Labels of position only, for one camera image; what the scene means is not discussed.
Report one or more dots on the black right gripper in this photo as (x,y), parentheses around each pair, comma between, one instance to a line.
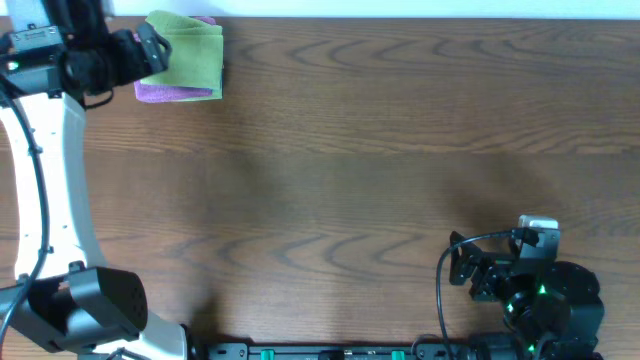
(487,264)

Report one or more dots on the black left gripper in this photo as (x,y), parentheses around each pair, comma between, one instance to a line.
(129,49)

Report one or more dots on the green microfiber cloth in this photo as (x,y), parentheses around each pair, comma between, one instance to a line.
(196,60)

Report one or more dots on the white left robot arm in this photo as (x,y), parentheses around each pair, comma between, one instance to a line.
(59,61)

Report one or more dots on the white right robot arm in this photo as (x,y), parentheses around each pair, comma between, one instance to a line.
(552,308)

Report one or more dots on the lower purple folded cloth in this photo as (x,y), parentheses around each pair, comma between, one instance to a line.
(164,93)

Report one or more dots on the purple folded cloth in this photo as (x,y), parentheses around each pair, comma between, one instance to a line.
(196,25)
(164,93)

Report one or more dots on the top purple folded cloth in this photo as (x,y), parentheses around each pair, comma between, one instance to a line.
(196,25)

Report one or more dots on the light green bottom cloth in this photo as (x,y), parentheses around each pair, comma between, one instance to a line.
(217,95)

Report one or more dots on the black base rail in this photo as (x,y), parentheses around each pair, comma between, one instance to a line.
(421,351)

